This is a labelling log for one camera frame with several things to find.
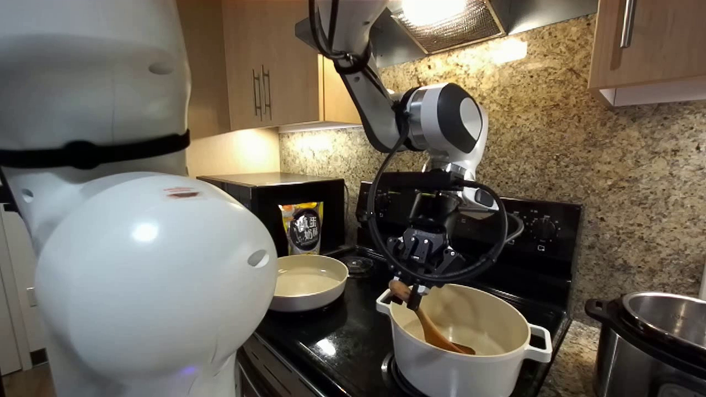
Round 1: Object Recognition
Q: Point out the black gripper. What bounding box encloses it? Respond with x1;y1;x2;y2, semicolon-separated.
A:
385;175;501;309

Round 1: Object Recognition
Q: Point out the wooden cooking spoon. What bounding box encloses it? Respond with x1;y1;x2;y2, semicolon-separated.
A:
389;280;475;354

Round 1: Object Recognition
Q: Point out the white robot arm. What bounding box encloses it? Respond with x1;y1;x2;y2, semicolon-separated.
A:
0;0;278;397

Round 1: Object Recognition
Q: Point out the black electric stove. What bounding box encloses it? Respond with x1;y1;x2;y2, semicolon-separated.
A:
240;199;581;397

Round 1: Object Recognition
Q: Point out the cream frying pan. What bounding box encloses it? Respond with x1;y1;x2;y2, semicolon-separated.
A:
269;253;348;313

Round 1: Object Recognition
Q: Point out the black microwave oven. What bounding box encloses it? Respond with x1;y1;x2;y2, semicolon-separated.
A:
207;175;347;255

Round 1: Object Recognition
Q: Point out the yellow black snack bag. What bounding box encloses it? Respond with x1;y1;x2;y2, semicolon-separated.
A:
279;201;324;253

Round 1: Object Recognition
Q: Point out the stainless pressure cooker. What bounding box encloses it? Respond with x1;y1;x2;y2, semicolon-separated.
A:
584;291;706;397

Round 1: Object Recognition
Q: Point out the steel range hood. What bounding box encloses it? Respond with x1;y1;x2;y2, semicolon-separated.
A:
294;0;600;70

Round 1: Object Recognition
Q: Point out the wooden upper cabinet left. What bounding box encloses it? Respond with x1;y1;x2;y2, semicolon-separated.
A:
176;0;359;138

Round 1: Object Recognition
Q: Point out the wooden cabinet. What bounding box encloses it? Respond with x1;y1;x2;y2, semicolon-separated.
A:
176;0;359;138
589;0;706;105

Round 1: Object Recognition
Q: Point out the wooden upper cabinet right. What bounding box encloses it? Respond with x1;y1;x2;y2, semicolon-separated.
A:
589;0;706;105

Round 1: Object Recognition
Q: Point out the white two-handled pot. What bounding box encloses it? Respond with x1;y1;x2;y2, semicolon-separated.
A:
375;285;553;397

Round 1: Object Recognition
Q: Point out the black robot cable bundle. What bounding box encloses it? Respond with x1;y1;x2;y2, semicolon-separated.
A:
306;0;527;285

